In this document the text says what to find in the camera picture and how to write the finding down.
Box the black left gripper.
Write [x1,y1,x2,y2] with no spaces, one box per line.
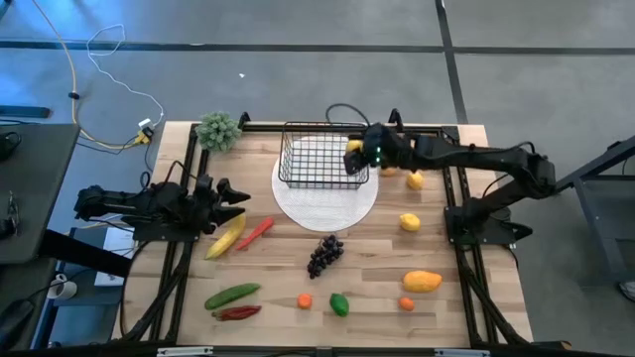
[190,173,252,235]

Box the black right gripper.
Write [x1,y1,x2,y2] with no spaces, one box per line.
[343,122,416,176]

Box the yellow banana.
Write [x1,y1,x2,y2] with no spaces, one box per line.
[204,212,247,261]

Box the bright red slender pepper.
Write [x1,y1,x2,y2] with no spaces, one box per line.
[234,216,275,252]

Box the green cucumber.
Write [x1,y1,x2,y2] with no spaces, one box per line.
[203,282,262,311]

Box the dark red chili pepper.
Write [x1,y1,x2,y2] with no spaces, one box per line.
[211,304,263,322]

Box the orange-yellow mango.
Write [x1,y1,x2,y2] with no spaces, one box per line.
[402,270,444,294]

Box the green lime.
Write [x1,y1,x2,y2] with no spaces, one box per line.
[328,293,350,318]

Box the white round plate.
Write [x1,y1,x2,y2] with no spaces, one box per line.
[271,134,380,233]

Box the green potted plant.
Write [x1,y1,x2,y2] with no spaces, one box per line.
[194,111,243,153]

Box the dark purple grape bunch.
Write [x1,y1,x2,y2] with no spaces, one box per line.
[306,233,345,281]

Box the white and yellow power plug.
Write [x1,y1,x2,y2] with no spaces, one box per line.
[136,117,156,145]

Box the white paper sheet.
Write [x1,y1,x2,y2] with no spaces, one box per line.
[93,226,136,288]

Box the white mug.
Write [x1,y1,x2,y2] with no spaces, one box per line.
[47,273,79,300]

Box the dark side desk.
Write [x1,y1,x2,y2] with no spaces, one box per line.
[0,123,81,264]

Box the black flat bar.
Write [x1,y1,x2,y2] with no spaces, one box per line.
[0,104,52,119]

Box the black headset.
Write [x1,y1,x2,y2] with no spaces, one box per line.
[0,131,22,163]

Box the black wire basket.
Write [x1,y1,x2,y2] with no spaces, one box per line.
[278,121,371,191]

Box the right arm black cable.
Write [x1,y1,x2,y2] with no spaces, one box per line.
[325,102,372,128]

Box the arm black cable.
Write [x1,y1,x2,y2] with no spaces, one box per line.
[166,159,199,185]
[325,102,372,128]

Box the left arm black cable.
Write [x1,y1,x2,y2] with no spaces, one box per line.
[166,159,199,185]

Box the silver frame bracket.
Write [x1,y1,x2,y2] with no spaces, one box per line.
[435,348,491,357]
[157,346,214,357]

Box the white floor cable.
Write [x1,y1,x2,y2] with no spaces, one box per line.
[86,23,166,128]

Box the yellow floor cable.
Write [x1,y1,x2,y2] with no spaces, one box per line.
[32,0,150,150]

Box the dark metal table frame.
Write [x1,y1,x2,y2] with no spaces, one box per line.
[548,134,635,289]

